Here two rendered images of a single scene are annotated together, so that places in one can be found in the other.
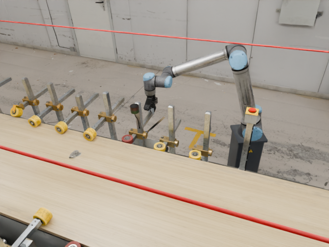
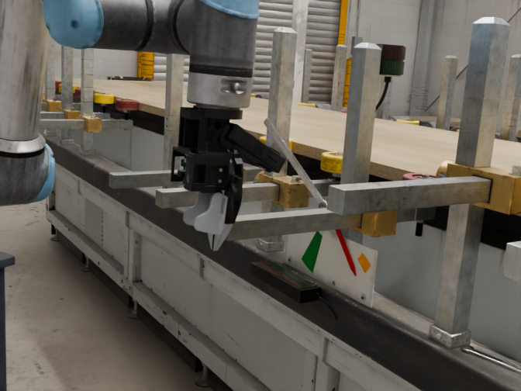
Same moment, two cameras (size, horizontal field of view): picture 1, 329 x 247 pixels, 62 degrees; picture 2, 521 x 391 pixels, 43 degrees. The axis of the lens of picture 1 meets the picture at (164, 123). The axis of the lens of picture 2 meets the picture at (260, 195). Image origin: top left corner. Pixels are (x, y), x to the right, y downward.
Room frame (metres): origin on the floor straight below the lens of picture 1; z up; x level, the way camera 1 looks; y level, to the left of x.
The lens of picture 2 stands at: (2.65, 0.69, 1.11)
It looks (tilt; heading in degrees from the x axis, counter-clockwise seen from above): 12 degrees down; 214
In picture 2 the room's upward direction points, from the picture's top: 4 degrees clockwise
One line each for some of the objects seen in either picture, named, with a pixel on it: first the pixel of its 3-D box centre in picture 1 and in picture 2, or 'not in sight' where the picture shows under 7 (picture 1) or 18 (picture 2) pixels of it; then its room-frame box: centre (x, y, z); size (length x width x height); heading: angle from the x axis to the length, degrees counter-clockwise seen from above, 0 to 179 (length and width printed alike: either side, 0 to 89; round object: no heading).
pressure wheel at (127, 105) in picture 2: not in sight; (126, 114); (0.92, -1.11, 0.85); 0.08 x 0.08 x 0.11
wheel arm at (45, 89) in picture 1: (37, 95); not in sight; (2.11, 1.10, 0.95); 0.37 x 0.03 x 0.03; 157
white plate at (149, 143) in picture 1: (147, 142); (326, 257); (1.63, 0.14, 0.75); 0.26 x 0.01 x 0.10; 67
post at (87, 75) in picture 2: not in sight; (87, 94); (1.03, -1.20, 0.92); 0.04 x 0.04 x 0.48; 67
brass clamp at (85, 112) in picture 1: (80, 111); not in sight; (1.82, 0.66, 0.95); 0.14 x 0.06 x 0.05; 67
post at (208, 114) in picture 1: (206, 140); not in sight; (1.42, -0.28, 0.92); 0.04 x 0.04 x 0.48; 67
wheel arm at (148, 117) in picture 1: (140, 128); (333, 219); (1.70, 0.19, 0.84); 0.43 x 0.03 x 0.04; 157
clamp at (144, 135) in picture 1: (138, 134); (360, 212); (1.62, 0.20, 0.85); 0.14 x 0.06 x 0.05; 67
